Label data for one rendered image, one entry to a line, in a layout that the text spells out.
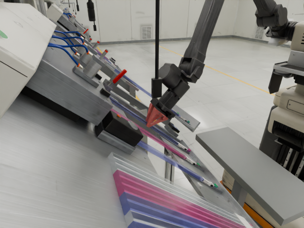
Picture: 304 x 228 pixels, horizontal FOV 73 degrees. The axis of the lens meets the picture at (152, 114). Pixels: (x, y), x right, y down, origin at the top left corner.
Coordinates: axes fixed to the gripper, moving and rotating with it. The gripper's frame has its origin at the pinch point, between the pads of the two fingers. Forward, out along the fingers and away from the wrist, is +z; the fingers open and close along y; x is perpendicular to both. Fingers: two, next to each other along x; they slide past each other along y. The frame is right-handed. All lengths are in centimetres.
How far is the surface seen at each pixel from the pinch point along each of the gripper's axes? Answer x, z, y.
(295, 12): 480, -476, -475
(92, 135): -27.6, 0.6, 29.4
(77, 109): -31.9, -1.6, 27.9
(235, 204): 25.5, -0.6, 28.9
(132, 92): 26, 5, -81
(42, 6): -50, -4, -81
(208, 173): 25.5, -0.3, 14.5
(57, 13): -43, -5, -104
